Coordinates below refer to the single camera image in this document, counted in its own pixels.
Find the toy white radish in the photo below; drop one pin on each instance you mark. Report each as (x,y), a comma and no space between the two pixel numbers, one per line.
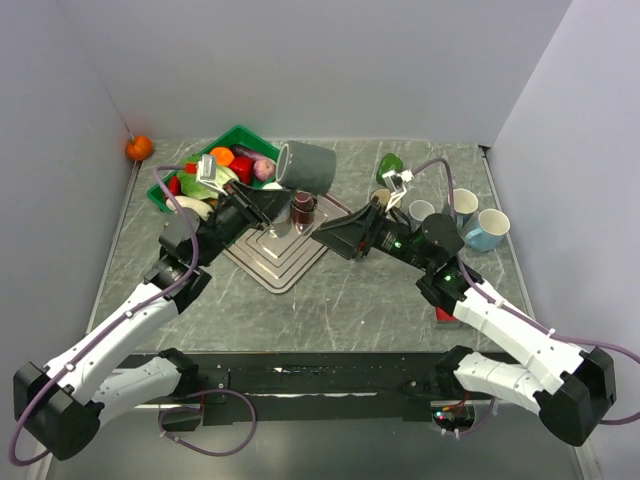
(200,207)

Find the toy purple eggplant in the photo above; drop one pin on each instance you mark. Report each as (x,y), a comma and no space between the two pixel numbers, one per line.
(240,150)

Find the grey blue faceted mug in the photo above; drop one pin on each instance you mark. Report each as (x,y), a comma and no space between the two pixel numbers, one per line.
(418,211)

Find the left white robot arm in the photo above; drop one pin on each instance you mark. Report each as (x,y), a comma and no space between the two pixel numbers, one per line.
(64,403)

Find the toy cabbage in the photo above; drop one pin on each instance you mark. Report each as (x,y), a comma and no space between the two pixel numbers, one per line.
(191,188)

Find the light blue white-bottom mug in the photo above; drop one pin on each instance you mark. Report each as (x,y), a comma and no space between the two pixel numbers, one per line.
(272,186)

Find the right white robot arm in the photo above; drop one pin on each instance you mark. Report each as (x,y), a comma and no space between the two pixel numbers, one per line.
(568,388)

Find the steel tray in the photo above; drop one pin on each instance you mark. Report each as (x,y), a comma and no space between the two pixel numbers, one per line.
(278,256)

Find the maroon mug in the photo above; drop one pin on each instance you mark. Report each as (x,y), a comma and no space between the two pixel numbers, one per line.
(302,211)

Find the toy orange carrot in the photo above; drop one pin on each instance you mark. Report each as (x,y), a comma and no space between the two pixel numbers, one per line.
(222,155)

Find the green bell pepper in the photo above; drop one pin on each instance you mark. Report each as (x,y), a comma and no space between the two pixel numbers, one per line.
(388,162)

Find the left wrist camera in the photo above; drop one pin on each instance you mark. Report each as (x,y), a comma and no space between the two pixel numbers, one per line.
(212,176)

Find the light blue faceted mug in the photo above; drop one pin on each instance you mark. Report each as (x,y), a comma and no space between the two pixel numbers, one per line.
(486,230)

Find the toy red pepper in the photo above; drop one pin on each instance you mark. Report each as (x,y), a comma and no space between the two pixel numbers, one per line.
(242,166)

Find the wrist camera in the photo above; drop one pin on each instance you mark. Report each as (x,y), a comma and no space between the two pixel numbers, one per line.
(212,176)
(396,183)

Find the white mug blue text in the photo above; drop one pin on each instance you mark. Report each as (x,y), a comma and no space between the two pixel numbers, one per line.
(463,204)

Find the green plastic basket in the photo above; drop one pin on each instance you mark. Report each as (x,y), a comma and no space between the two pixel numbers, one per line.
(237,135)

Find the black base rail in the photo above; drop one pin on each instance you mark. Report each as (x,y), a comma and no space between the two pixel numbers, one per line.
(298,386)

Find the cream mug black handle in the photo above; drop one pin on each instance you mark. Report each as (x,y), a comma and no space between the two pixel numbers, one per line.
(382,197)

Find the toy pink onion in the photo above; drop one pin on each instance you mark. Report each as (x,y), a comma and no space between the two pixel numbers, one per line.
(264,169)

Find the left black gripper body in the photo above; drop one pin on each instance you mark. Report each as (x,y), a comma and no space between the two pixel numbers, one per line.
(226,223)

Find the toy red chili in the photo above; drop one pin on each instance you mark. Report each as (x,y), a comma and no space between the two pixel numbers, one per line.
(174,185)

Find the small orange pumpkin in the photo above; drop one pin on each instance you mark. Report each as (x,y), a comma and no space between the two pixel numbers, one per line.
(139,148)

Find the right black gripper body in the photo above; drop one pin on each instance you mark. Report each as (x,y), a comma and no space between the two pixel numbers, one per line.
(393,237)

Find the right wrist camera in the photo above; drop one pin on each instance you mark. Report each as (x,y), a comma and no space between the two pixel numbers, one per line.
(396,183)

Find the red box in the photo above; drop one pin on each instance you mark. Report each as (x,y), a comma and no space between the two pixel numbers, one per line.
(445,320)

